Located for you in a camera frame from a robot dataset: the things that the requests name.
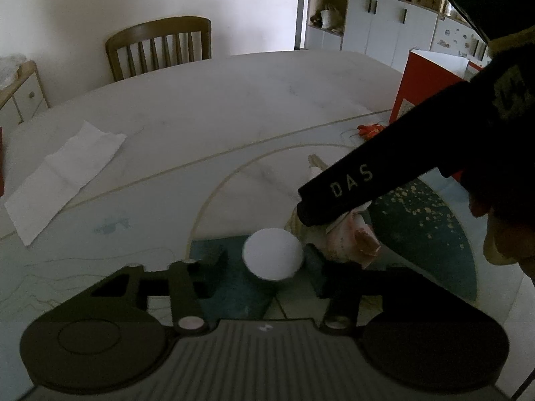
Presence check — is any red and white cardboard box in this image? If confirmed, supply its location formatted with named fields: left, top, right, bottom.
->
left=388, top=48, right=491, bottom=181

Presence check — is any dark wooden slatted chair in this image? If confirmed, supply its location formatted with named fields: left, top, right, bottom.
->
left=105, top=16, right=212, bottom=84

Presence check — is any tall white cabinet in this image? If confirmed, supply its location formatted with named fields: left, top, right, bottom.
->
left=301, top=0, right=491, bottom=70

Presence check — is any white round container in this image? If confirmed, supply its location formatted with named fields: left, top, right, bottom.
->
left=241, top=227, right=303, bottom=281

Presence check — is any small red item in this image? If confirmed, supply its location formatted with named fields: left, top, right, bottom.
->
left=356, top=121, right=390, bottom=139

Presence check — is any white paper sheet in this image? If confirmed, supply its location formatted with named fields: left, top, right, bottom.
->
left=3, top=120, right=128, bottom=247

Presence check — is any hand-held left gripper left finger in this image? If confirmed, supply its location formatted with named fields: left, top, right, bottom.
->
left=89, top=247, right=230, bottom=336

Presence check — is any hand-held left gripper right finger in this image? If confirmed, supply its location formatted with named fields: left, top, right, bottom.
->
left=303, top=244, right=404, bottom=331

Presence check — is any person's right hand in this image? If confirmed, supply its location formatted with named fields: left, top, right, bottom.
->
left=467, top=192, right=535, bottom=278

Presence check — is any white drawer sideboard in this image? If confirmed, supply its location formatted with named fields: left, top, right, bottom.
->
left=0, top=60, right=51, bottom=135

